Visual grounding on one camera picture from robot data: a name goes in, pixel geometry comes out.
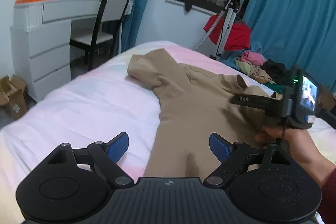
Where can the black and grey chair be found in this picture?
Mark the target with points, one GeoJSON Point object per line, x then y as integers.
{"type": "Point", "coordinates": [115, 1]}

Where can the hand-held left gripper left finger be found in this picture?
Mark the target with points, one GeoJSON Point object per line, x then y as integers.
{"type": "Point", "coordinates": [118, 146]}

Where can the tan printed t-shirt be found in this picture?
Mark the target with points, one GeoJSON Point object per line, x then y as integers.
{"type": "Point", "coordinates": [194, 98]}

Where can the white dressing table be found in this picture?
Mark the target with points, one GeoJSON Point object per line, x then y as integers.
{"type": "Point", "coordinates": [50, 56]}

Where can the black leather sofa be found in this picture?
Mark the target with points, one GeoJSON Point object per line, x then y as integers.
{"type": "Point", "coordinates": [328, 117]}

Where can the green garment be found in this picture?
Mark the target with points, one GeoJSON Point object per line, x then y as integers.
{"type": "Point", "coordinates": [275, 88]}

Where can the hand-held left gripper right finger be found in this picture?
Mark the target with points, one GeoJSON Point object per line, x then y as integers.
{"type": "Point", "coordinates": [219, 146]}

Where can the tan crumpled garment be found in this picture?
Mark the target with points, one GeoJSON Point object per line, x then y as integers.
{"type": "Point", "coordinates": [261, 75]}

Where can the pastel bed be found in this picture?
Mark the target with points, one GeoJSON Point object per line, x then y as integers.
{"type": "Point", "coordinates": [92, 108]}

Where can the blue cloth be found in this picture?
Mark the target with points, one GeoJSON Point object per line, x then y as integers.
{"type": "Point", "coordinates": [231, 58]}

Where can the black garment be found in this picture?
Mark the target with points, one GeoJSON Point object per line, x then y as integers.
{"type": "Point", "coordinates": [277, 71]}

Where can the yellow-green garment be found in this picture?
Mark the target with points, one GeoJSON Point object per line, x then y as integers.
{"type": "Point", "coordinates": [242, 66]}

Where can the person's right hand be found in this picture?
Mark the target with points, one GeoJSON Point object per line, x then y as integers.
{"type": "Point", "coordinates": [299, 142]}

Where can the person's right forearm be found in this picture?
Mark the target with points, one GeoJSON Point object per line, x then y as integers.
{"type": "Point", "coordinates": [329, 187]}

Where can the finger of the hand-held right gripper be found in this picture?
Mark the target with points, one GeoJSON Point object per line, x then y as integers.
{"type": "Point", "coordinates": [252, 100]}

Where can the pink garment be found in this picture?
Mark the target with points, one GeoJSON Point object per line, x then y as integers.
{"type": "Point", "coordinates": [253, 57]}

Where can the wide blue curtain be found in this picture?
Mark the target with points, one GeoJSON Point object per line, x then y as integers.
{"type": "Point", "coordinates": [294, 16]}

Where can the brown cardboard box near curtain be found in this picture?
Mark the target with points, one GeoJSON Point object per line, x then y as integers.
{"type": "Point", "coordinates": [326, 96]}

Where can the garment steamer stand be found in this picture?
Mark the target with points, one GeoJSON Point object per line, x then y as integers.
{"type": "Point", "coordinates": [227, 22]}

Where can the red garment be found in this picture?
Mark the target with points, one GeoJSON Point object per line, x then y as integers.
{"type": "Point", "coordinates": [237, 35]}

